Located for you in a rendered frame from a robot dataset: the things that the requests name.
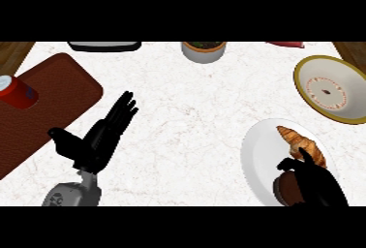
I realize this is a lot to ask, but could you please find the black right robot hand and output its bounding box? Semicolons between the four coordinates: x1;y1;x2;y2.
277;146;350;207

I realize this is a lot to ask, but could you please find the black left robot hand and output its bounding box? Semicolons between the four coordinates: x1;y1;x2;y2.
46;90;141;175

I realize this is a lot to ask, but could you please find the chocolate cupcake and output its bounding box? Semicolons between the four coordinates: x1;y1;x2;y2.
272;170;306;207

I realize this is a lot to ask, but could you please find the white plate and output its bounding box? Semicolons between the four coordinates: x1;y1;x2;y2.
241;117;342;207

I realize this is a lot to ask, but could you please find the white bowl with yellow rim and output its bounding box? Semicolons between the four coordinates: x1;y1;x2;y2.
293;54;366;126

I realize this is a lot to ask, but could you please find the croissant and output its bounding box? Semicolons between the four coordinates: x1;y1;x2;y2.
277;125;330;170

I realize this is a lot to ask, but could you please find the brown placemat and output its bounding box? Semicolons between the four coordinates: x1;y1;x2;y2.
0;52;105;180

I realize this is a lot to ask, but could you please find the red can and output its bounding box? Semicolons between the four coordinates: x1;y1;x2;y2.
0;75;41;110

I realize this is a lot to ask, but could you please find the brown wooden cabinet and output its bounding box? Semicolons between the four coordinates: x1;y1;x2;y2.
0;41;38;78
333;41;366;76

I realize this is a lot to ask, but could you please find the white plant pot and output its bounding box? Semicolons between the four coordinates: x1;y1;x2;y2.
181;41;229;65

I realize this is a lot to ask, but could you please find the red object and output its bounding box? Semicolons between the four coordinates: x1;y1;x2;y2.
266;41;306;49

